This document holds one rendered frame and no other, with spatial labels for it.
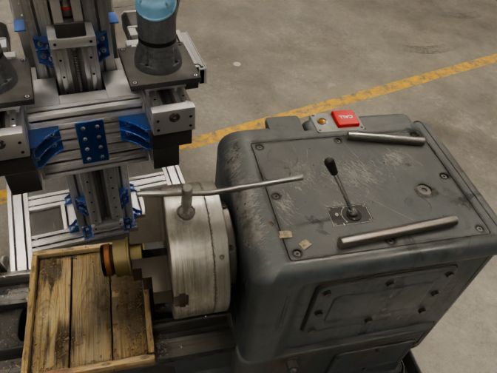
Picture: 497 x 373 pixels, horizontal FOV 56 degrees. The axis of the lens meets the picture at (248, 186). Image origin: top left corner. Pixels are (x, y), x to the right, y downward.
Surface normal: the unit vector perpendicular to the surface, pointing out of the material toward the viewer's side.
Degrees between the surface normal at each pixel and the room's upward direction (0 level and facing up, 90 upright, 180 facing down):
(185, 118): 90
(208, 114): 0
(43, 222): 0
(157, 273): 10
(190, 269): 51
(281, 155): 0
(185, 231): 22
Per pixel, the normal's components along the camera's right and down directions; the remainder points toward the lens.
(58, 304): 0.10, -0.68
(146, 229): 0.23, 0.11
